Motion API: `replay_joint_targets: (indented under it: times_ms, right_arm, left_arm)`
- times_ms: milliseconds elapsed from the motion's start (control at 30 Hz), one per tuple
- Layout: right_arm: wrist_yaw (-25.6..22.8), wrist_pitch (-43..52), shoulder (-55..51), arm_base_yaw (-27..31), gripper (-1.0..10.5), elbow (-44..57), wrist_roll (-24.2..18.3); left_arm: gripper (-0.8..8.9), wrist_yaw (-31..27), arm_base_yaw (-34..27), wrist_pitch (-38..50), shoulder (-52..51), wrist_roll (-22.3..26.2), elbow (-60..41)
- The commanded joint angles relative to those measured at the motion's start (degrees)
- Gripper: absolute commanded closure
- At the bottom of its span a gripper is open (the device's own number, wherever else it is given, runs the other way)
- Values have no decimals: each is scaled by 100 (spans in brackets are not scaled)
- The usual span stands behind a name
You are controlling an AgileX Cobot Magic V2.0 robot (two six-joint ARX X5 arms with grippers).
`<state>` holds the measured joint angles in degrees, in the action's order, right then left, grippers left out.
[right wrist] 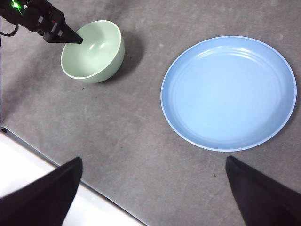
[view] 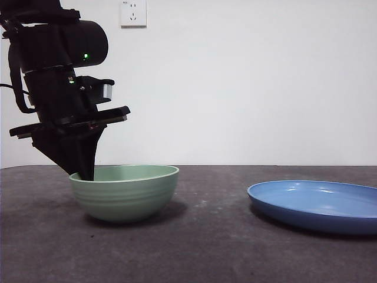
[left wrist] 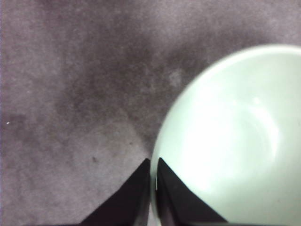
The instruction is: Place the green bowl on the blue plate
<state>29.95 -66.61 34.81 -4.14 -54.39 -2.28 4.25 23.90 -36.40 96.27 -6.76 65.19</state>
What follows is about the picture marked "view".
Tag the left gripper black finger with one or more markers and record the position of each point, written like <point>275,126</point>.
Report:
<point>89,153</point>
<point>56,150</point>

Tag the green ribbed bowl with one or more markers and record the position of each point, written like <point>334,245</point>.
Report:
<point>126,200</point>

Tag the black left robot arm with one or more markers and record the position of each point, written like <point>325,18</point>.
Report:
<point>53,44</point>

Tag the blue plate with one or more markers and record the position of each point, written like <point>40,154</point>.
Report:
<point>309,200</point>

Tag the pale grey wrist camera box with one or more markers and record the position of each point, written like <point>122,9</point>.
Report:
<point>108,91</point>

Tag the white wall socket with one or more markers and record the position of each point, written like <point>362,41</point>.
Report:
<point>133,17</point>

